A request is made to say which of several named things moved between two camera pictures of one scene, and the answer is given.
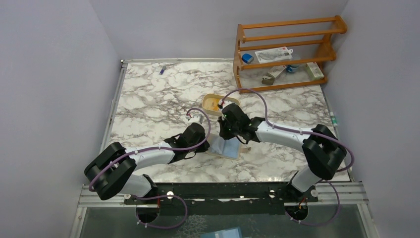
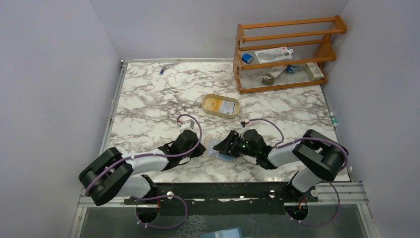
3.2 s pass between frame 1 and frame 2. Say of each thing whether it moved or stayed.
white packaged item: stayed
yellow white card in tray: stayed
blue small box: stayed
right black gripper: moved
